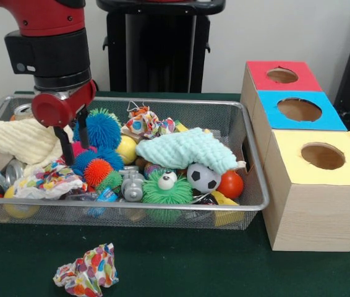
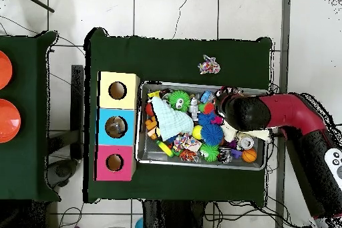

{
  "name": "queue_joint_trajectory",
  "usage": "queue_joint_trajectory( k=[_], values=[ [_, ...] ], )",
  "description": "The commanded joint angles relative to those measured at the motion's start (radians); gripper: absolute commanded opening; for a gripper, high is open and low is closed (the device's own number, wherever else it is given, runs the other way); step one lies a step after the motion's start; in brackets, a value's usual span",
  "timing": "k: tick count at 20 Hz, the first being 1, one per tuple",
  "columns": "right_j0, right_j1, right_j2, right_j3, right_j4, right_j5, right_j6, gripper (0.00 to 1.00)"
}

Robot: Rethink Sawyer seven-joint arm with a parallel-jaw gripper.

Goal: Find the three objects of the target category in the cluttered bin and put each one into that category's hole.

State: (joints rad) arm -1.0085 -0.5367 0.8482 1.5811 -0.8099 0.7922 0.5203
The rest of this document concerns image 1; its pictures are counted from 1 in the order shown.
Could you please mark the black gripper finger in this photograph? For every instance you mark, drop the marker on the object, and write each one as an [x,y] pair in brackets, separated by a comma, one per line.
[83,131]
[64,146]

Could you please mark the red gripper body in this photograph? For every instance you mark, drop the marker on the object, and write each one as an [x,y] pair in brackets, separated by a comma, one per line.
[60,106]

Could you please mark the cream waffle cloth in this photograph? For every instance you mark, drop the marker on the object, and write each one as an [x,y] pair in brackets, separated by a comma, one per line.
[14,139]

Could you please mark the mint green waffle cloth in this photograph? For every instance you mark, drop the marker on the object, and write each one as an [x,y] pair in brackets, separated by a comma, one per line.
[187,148]

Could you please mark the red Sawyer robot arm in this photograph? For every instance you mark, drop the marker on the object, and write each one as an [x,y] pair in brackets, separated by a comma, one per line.
[45,37]

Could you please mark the wooden box with three holes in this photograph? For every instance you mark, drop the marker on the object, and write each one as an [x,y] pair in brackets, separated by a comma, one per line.
[314,204]

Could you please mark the blue spiky ball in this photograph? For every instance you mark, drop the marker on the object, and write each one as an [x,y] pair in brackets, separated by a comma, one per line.
[104,130]

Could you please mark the crushed silver can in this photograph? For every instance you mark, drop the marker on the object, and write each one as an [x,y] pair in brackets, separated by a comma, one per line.
[21,111]

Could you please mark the orange spiky ball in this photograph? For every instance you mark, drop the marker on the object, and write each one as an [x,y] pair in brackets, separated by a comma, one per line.
[98,172]

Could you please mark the yellow ball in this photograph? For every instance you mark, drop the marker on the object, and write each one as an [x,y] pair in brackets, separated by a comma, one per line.
[127,150]

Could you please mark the grey robot toy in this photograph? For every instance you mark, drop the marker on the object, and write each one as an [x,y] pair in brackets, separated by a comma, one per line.
[132,185]

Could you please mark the green fuzzy toy with eyes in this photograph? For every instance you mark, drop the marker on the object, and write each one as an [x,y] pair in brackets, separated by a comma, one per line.
[166,189]

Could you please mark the black and white soccer ball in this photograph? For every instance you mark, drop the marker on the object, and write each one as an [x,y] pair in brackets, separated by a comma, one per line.
[203,178]

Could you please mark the yellow cheese wedge toy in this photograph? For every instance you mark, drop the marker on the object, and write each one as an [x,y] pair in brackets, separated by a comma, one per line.
[224,201]

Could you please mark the red ball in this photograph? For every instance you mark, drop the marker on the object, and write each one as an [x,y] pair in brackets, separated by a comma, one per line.
[232,184]

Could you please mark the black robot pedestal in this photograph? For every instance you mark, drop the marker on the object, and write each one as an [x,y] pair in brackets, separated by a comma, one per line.
[159,49]

